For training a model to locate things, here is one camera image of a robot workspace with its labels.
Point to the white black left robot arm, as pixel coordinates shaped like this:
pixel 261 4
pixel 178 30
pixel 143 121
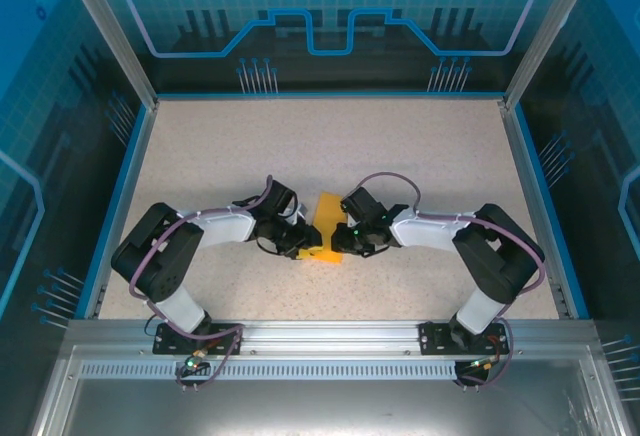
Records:
pixel 155 256

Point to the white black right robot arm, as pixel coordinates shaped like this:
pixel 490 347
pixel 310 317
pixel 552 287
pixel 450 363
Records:
pixel 500 256

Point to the wide aluminium mounting beam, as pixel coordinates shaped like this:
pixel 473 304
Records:
pixel 330 336

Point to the steel cabinet panel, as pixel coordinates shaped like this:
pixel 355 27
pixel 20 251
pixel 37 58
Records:
pixel 325 406

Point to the blue edge strip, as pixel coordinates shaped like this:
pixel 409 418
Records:
pixel 114 206
pixel 548 206

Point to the thin aluminium cross rail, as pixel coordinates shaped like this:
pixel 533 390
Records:
pixel 330 96

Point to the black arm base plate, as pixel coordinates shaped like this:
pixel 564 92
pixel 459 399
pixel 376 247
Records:
pixel 432 338
pixel 225 341

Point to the aluminium side rail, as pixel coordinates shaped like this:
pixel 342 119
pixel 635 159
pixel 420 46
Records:
pixel 124 206
pixel 535 206

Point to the aluminium frame post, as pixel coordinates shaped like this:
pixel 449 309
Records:
pixel 552 31
pixel 107 31

